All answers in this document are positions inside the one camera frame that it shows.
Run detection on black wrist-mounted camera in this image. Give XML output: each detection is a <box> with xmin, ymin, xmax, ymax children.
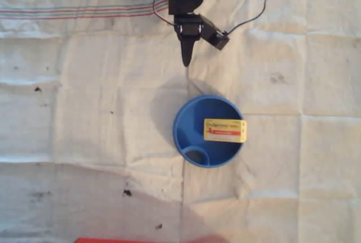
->
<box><xmin>199</xmin><ymin>14</ymin><xmax>230</xmax><ymax>51</ymax></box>

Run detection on white and red servo wire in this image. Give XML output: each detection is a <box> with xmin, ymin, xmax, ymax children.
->
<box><xmin>152</xmin><ymin>0</ymin><xmax>176</xmax><ymax>26</ymax></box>

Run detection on black cable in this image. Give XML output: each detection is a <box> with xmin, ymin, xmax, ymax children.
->
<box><xmin>224</xmin><ymin>0</ymin><xmax>271</xmax><ymax>34</ymax></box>

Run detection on yellow medicine box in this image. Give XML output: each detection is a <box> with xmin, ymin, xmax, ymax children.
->
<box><xmin>203</xmin><ymin>118</ymin><xmax>248</xmax><ymax>143</ymax></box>

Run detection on blue plastic bowl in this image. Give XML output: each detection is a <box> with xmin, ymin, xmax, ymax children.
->
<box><xmin>172</xmin><ymin>94</ymin><xmax>245</xmax><ymax>169</ymax></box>

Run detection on red flat object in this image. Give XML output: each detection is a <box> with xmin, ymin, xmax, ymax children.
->
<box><xmin>74</xmin><ymin>237</ymin><xmax>226</xmax><ymax>243</ymax></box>

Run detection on white creased cloth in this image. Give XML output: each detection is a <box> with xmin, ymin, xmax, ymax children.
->
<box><xmin>0</xmin><ymin>0</ymin><xmax>361</xmax><ymax>243</ymax></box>

